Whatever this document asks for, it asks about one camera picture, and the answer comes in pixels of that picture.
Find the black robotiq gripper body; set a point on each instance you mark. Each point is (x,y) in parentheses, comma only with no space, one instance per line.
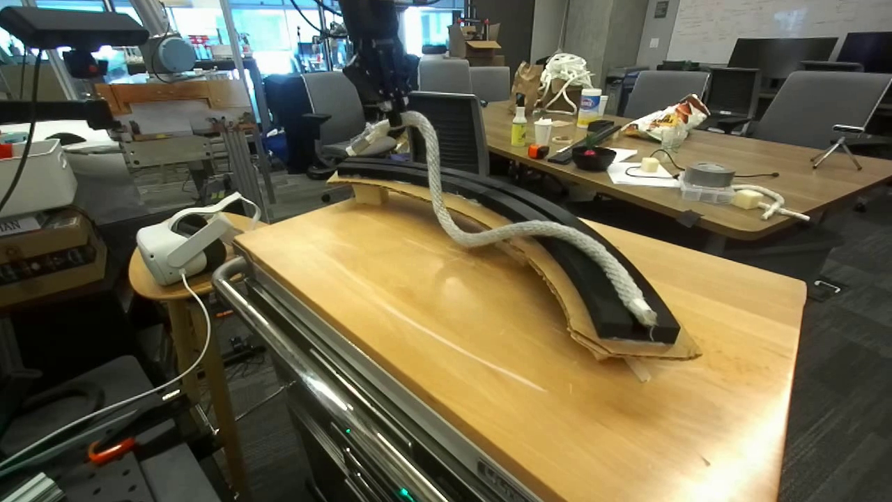
(379,69)

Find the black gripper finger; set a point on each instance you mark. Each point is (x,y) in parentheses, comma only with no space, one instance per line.
(392,119)

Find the black curved track object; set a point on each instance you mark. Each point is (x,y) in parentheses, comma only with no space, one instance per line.
(619,301)

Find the grey office chair left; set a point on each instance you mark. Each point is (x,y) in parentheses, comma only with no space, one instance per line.
(342,119)

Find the dark grey office chair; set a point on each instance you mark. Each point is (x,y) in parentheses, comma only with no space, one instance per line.
(457,123)

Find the black bowl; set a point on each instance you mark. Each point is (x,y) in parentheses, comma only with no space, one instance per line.
(592,159)

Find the white bottle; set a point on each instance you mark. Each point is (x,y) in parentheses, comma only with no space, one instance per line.
(592,103)

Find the white paper sheet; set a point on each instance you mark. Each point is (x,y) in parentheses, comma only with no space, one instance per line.
(641,170)

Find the white VR headset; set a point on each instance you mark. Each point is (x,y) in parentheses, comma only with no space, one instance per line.
(192,240)

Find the chips snack bag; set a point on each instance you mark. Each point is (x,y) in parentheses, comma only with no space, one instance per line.
(669,123)

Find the round wooden stool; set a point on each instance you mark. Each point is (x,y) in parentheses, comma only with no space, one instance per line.
(195,353)

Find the grey tape roll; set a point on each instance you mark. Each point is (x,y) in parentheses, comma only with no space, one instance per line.
(709,173)

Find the long wooden office table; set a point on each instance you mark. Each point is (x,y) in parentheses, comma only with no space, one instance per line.
(774,165)

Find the grey office chair right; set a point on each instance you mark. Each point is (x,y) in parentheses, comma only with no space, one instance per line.
(817,106)

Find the metal cart with handle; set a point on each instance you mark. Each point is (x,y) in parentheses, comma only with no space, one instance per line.
(383,441)

